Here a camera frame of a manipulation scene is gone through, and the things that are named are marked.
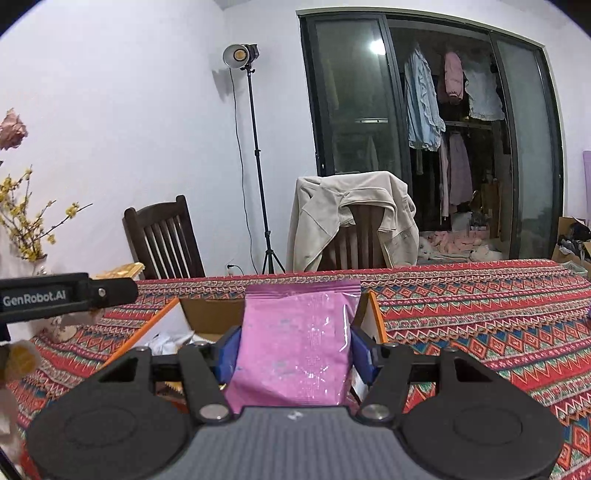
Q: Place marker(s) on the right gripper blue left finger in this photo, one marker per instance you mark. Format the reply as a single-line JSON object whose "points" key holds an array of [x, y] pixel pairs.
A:
{"points": [[226, 354]]}

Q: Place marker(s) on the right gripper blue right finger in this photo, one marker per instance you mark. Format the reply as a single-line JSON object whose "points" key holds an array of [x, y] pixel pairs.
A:
{"points": [[366, 356]]}

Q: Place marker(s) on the white orange cracker packet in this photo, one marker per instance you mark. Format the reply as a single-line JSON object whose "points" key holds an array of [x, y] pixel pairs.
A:
{"points": [[167, 343]]}

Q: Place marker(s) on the purple snack packet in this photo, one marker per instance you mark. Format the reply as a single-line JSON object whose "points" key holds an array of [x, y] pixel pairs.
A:
{"points": [[295, 346]]}

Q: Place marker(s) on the red orange cardboard box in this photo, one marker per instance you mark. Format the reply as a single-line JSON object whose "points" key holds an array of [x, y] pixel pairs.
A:
{"points": [[211, 318]]}

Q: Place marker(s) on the yellow blossom branches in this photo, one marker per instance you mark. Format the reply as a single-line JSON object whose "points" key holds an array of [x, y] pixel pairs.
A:
{"points": [[27, 231]]}

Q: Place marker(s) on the chair under beige jacket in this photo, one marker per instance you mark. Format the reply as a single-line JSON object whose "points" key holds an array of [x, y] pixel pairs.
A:
{"points": [[357, 246]]}

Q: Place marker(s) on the dark wooden chair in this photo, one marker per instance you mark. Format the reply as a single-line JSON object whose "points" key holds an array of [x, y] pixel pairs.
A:
{"points": [[161, 238]]}

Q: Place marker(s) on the beige jacket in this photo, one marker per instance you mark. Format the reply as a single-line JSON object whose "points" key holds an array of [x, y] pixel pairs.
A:
{"points": [[323, 205]]}

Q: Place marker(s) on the pink dried roses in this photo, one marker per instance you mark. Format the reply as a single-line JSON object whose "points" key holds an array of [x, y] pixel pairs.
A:
{"points": [[12, 131]]}

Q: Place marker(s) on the patterned red tablecloth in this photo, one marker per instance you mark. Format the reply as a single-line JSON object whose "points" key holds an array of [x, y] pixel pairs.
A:
{"points": [[528, 320]]}

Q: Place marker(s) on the light blue hanging shirt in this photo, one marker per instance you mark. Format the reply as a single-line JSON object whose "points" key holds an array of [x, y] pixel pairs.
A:
{"points": [[425, 126]]}

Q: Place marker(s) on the cardboard box on floor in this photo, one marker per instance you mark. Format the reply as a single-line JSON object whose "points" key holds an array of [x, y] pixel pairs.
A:
{"points": [[573, 245]]}

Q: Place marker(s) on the white hanging top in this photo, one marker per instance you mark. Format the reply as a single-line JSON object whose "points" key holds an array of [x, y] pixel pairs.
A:
{"points": [[481, 87]]}

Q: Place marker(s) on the pink hanging garment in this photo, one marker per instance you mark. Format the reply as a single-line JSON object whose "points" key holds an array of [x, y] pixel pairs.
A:
{"points": [[453, 77]]}

